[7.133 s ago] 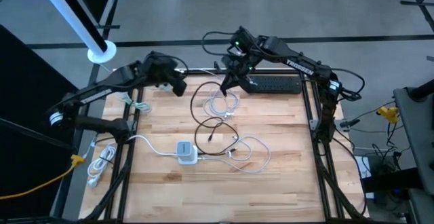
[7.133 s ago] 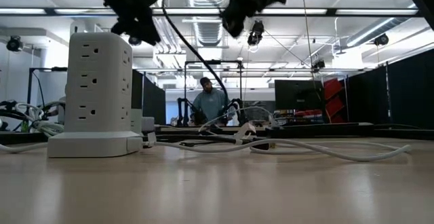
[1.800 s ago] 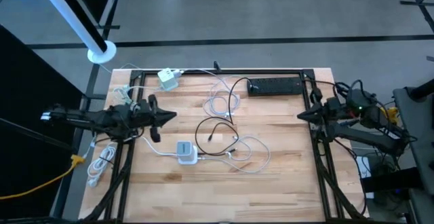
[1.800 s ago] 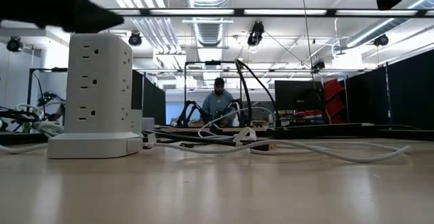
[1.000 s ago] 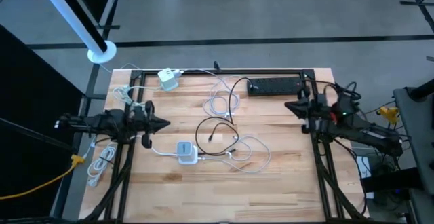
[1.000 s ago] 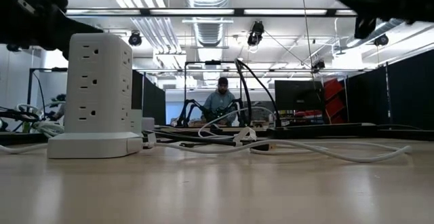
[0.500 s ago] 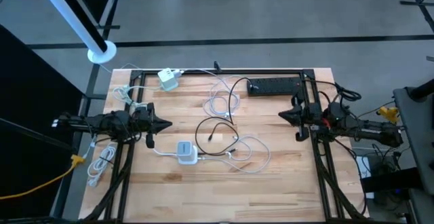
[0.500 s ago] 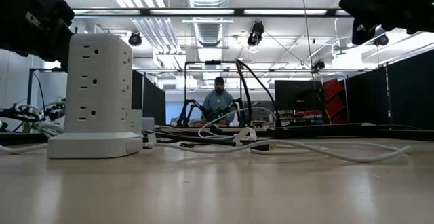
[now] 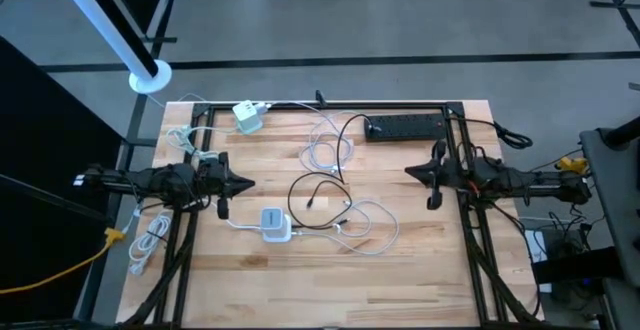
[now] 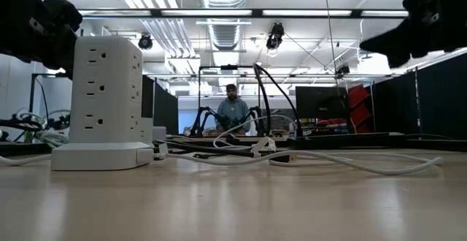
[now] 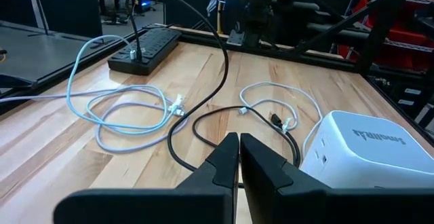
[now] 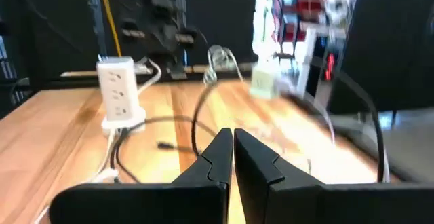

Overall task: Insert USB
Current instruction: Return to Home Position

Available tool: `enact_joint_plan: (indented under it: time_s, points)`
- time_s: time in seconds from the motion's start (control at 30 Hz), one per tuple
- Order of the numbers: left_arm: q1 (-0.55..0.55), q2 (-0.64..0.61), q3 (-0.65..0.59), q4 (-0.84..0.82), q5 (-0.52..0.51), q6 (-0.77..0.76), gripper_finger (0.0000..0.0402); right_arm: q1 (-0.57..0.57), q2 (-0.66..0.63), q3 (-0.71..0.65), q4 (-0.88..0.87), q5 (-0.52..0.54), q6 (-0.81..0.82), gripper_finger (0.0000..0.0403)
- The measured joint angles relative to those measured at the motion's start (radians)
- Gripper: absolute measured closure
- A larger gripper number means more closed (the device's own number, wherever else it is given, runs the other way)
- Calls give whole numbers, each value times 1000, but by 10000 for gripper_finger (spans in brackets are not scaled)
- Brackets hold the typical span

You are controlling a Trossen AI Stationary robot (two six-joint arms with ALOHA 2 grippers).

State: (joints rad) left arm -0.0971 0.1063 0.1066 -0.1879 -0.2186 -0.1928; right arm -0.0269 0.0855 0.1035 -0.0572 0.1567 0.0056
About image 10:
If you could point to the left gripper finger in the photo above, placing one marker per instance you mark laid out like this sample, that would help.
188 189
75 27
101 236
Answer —
62 16
60 53

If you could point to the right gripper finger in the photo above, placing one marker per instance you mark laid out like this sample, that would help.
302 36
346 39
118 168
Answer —
394 40
399 58

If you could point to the white tower power strip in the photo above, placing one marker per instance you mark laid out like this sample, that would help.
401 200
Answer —
106 98

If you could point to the white USB wall charger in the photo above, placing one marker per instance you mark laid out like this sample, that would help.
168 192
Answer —
159 133

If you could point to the small black ceiling fixture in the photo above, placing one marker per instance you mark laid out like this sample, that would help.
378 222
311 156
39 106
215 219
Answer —
343 70

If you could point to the red bin rack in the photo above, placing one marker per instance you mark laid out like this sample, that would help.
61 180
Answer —
359 115

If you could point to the black ceiling spotlight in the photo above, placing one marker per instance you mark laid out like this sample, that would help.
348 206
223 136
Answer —
275 36
145 42

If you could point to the black monitor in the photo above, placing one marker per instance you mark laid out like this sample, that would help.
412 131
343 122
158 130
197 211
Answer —
321 102

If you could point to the desk with coloured boxes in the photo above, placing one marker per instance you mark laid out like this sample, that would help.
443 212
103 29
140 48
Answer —
328 122

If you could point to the white ceiling pipes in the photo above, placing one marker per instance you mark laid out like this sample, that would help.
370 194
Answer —
164 33

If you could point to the green cube power strip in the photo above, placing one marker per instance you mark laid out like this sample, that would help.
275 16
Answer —
146 131

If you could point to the long linear ceiling light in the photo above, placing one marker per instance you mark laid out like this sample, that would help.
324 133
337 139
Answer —
257 13

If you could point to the person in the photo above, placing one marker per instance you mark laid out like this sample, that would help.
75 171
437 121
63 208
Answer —
233 111

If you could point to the neighbouring station black frame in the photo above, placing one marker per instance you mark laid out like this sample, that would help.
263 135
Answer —
199 98
33 87

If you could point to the black partition wall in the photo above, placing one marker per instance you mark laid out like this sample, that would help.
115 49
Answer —
164 117
438 102

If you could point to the ribbed silver ventilation duct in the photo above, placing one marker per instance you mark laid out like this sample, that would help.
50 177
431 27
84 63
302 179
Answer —
224 33

